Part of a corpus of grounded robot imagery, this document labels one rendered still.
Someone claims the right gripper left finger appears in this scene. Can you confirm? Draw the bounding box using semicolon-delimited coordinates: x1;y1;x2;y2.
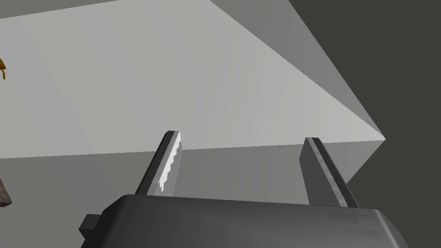
135;130;183;197

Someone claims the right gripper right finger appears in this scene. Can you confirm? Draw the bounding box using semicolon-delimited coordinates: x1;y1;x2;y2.
299;137;360;208

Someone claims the brown block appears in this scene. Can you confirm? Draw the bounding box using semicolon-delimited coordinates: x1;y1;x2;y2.
0;178;13;208

